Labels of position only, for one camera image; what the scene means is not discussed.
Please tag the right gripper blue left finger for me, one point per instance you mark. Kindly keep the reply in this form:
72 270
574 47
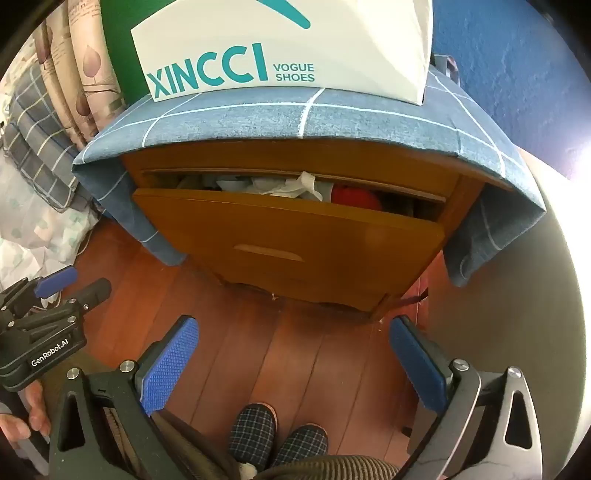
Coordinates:
163 362

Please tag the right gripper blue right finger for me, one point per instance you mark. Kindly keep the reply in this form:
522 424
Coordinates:
425 365

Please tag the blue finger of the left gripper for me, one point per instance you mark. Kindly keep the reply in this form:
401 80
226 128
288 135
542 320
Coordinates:
92 295
49 285

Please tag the red knit underwear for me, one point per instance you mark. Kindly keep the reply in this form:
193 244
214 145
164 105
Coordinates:
355 197

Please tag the pale blue white underwear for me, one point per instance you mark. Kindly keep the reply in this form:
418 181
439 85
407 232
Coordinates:
306 186

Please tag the wooden drawer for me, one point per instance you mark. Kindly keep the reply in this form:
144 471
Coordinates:
309 250

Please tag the white floral bedsheet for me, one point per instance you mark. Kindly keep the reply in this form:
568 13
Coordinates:
36 240

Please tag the left plaid slipper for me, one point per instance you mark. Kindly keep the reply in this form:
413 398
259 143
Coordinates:
252 436

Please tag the plaid slipper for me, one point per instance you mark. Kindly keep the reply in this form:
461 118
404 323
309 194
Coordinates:
307 441
252 436

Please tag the right plaid slipper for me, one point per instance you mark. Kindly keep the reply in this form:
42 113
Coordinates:
307 441

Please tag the grey plaid bedding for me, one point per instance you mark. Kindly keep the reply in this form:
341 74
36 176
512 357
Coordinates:
39 146

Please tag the wooden nightstand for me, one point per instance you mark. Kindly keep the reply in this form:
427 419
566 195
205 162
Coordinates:
389 160

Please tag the blue checked cloth cover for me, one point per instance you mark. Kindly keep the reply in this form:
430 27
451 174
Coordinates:
311 128

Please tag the beige patterned curtain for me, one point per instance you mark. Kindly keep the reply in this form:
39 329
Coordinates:
77 70

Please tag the white XINCCI shoe box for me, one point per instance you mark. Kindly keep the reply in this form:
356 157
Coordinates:
376 47

